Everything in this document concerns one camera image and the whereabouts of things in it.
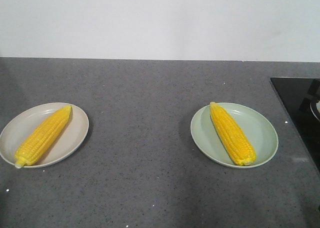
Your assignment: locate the corn cob on green plate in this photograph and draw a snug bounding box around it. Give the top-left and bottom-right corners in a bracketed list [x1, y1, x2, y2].
[209, 102, 257, 166]

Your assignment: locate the corn cob on beige plate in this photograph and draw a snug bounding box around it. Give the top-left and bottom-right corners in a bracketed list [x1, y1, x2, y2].
[14, 105, 72, 169]

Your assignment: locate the black induction cooktop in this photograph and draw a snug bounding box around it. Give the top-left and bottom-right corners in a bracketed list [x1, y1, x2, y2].
[270, 77, 320, 168]

